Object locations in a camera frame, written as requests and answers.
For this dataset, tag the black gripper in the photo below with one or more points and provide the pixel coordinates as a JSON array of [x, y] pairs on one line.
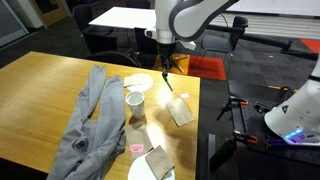
[[165, 51]]

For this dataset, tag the green marker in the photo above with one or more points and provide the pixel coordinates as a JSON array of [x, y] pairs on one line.
[[167, 82]]

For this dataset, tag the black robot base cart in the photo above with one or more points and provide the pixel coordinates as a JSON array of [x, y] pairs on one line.
[[271, 158]]

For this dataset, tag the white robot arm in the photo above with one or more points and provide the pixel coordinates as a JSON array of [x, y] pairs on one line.
[[296, 120]]

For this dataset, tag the patterned paper cup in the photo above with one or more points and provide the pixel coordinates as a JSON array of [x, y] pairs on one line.
[[135, 101]]

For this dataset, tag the large white plate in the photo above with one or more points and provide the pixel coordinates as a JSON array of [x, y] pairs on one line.
[[142, 82]]

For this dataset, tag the pink packet near table edge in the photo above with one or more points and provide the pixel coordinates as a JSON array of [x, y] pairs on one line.
[[185, 95]]

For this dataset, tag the brown napkin on large plate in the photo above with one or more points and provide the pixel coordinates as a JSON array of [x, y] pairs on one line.
[[127, 82]]

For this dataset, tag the brown napkin on table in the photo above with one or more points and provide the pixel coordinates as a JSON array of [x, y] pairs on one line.
[[180, 112]]

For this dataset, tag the far black chair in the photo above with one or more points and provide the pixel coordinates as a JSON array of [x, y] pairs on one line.
[[226, 45]]

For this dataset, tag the white background table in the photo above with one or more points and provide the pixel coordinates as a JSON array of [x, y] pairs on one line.
[[128, 18]]

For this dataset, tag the brown napkin under pink packet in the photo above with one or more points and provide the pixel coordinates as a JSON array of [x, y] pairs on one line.
[[136, 134]]

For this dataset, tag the pink packet on napkin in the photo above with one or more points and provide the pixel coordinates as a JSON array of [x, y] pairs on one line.
[[136, 148]]

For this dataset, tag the brown napkin on small plate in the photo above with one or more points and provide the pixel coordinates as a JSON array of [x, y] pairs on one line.
[[159, 163]]

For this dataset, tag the grey sweatshirt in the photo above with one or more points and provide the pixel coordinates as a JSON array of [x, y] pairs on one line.
[[94, 135]]

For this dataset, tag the orange handled clamp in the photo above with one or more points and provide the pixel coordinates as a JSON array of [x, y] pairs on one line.
[[227, 106]]

